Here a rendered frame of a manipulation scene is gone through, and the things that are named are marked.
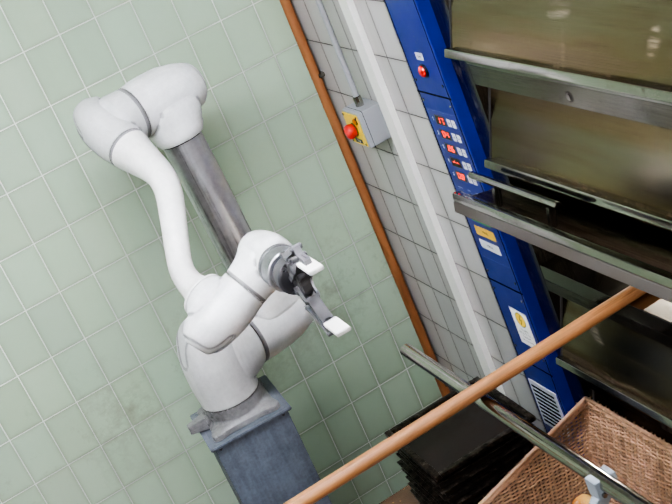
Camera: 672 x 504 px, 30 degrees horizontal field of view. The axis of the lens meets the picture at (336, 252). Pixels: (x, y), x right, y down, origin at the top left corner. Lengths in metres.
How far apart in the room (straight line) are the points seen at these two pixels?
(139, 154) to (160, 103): 0.17
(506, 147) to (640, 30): 0.64
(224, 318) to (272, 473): 0.69
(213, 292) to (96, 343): 0.93
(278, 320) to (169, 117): 0.56
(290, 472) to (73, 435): 0.68
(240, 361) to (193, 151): 0.51
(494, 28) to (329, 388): 1.57
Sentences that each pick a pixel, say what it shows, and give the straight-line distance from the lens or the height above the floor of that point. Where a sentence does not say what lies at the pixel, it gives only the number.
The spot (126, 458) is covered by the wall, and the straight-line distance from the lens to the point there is 3.59.
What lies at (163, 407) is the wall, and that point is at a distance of 3.57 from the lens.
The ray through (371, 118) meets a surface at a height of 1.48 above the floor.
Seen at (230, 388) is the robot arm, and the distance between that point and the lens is 3.04.
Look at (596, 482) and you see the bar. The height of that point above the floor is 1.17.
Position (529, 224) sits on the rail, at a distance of 2.43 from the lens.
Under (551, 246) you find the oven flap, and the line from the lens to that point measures 2.38.
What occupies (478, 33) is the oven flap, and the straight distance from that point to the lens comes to 2.53.
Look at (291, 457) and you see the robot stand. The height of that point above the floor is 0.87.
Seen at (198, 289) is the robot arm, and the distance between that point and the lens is 2.60.
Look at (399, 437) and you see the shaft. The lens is 2.40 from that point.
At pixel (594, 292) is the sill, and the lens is 2.69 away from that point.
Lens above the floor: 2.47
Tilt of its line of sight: 23 degrees down
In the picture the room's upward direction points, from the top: 23 degrees counter-clockwise
